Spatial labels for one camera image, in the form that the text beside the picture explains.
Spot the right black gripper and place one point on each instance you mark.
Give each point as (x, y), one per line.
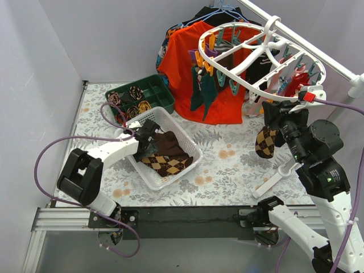
(278, 117)

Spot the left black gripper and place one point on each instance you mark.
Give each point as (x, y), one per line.
(147, 139)

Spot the brown argyle sock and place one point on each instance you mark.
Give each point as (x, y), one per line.
(167, 165)
(265, 143)

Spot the white sock clip hanger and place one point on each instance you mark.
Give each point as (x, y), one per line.
(264, 42)

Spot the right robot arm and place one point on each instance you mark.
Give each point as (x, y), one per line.
(324, 179)

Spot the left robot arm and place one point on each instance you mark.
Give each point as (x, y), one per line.
(81, 176)

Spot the white plastic basket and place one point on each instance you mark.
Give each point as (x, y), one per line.
(166, 123)

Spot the pink patterned sock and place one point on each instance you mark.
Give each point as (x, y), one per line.
(256, 108)

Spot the plain dark brown sock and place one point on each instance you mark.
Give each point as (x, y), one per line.
(168, 145)

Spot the green divided organizer tray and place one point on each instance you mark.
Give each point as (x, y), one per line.
(132, 99)

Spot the red sock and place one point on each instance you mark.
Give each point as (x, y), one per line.
(296, 83)

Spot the black striped sock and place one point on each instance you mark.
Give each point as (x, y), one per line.
(259, 68)

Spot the teal green sock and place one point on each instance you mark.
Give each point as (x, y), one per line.
(204, 90)

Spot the dark patterned shirt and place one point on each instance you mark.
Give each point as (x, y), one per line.
(163, 50)

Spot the orange t-shirt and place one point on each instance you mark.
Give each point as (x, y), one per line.
(177, 66)

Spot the white clothes rack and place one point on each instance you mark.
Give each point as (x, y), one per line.
(332, 30)

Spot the brown striped-cuff sock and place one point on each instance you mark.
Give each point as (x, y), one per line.
(226, 62)

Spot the purple yellow sock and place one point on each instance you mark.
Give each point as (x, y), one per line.
(209, 52)

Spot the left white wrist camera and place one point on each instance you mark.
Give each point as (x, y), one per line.
(133, 125)

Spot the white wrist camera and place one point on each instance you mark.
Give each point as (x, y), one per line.
(306, 97)
(133, 125)

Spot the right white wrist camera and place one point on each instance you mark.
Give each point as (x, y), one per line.
(306, 97)

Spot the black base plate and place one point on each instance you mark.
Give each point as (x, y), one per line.
(167, 222)

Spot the blue wire hanger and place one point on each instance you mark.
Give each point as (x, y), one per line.
(215, 16)

